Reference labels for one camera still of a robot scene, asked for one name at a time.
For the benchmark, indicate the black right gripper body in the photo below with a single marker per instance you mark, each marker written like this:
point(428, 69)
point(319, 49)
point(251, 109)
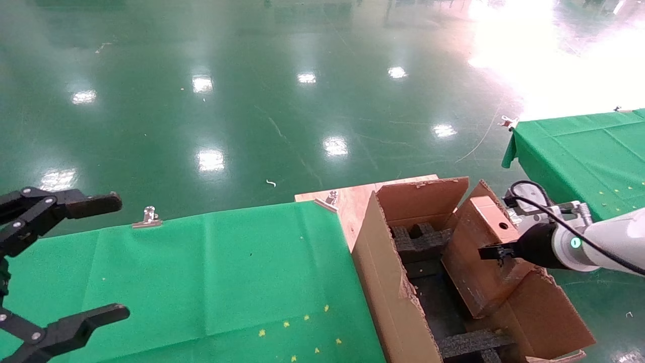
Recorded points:
point(536, 247)

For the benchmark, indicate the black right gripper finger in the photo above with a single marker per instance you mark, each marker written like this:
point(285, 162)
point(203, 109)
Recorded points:
point(496, 251)

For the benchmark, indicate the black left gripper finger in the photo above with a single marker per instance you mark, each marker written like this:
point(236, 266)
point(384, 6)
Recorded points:
point(90, 204)
point(95, 317)

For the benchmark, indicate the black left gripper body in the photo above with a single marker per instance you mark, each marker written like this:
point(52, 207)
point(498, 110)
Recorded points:
point(3, 277)

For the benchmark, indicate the tall brown cardboard box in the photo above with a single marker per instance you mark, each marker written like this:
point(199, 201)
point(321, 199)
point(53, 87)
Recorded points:
point(478, 282)

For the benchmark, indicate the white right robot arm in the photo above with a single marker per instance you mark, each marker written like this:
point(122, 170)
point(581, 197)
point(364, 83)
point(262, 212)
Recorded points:
point(609, 242)

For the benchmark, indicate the open brown carton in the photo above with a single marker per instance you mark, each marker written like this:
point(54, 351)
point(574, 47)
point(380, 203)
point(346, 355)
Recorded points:
point(383, 282)

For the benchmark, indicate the small green tablecloth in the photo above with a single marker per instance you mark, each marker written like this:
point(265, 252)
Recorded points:
point(579, 151)

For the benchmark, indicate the large green tablecloth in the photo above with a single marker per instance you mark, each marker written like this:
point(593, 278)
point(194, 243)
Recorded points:
point(201, 272)

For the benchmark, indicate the silver camera mount bracket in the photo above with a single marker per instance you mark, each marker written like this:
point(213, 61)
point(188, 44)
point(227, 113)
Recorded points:
point(567, 207)

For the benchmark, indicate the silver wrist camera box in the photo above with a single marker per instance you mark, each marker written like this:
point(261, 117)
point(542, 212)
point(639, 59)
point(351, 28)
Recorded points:
point(526, 192)

